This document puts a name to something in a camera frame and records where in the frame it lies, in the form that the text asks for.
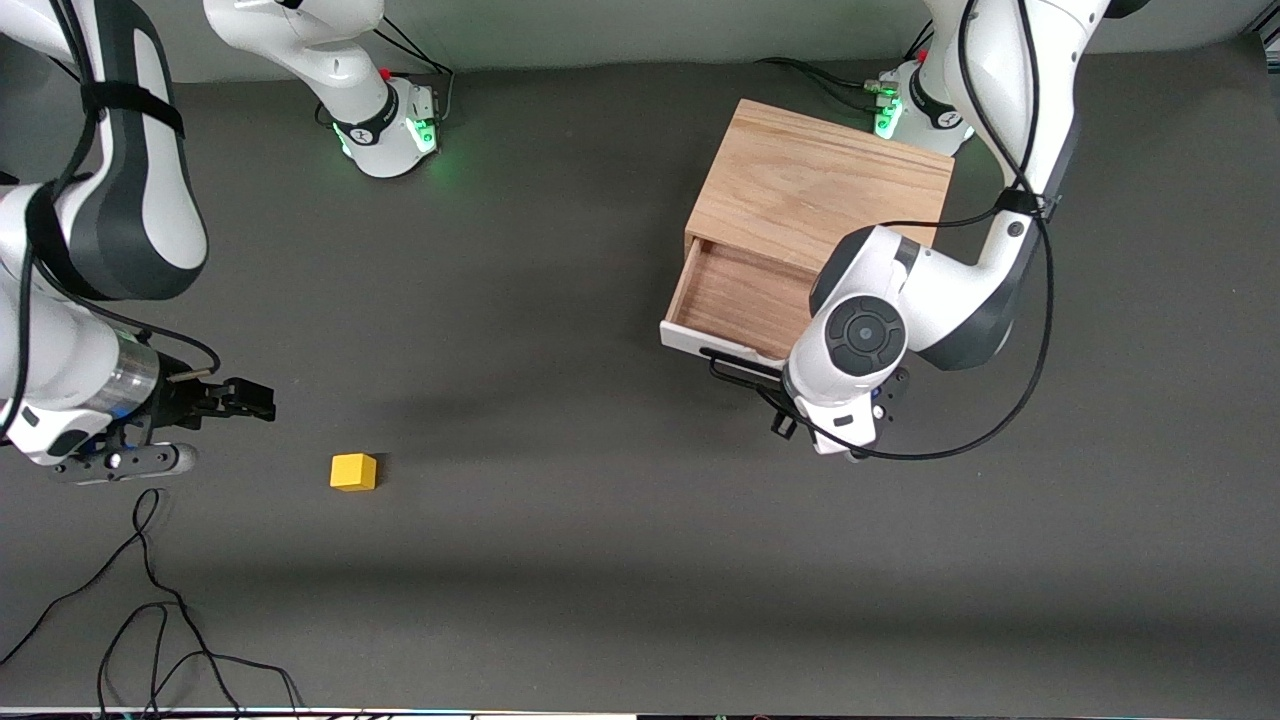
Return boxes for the black drawer handle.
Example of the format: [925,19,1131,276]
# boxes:
[703,348,801,401]

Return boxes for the yellow block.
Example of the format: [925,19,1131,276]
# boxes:
[330,453,378,492]

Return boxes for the white-fronted wooden drawer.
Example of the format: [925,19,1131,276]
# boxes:
[660,238,831,366]

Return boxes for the wooden drawer cabinet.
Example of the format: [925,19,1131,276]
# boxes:
[685,98,956,301]

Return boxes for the thin black cable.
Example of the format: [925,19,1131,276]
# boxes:
[97,603,306,720]
[0,488,246,720]

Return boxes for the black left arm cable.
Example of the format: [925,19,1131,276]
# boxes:
[785,0,1056,461]

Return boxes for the black left arm base cables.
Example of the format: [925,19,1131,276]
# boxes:
[755,25,936,111]

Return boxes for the black arm base cables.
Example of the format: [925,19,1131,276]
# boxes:
[360,20,456,126]
[755,25,936,111]

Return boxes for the black right arm base cables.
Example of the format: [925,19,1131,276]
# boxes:
[360,20,456,126]

